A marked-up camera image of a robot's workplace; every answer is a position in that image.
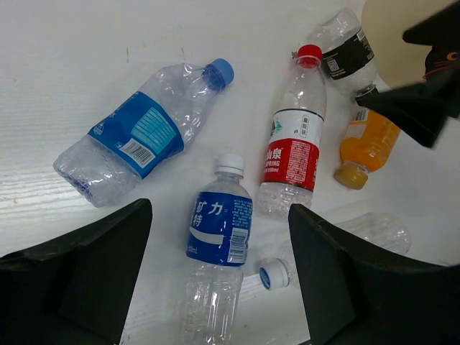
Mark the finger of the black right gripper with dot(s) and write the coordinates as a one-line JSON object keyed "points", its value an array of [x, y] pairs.
{"points": [[421, 110], [439, 30]]}

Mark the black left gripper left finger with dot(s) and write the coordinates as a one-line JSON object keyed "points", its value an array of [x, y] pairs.
{"points": [[76, 288]]}

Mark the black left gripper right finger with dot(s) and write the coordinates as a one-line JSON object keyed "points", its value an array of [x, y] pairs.
{"points": [[364, 294]]}

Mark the orange juice bottle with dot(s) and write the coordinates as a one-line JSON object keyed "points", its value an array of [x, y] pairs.
{"points": [[365, 148]]}

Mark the black label clear bottle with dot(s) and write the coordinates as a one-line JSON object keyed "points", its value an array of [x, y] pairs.
{"points": [[348, 59]]}

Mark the blue label white cap bottle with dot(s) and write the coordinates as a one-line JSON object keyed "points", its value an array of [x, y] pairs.
{"points": [[216, 249]]}

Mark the cream bin with black ears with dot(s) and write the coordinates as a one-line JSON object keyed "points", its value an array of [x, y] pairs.
{"points": [[400, 63]]}

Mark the clear unlabelled plastic bottle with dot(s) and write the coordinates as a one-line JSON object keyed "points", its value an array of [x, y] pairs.
{"points": [[282, 269]]}

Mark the red label red cap bottle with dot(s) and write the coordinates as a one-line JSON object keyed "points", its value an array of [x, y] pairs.
{"points": [[293, 150]]}

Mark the crushed blue cap water bottle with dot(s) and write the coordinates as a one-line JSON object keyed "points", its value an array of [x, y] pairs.
{"points": [[158, 121]]}

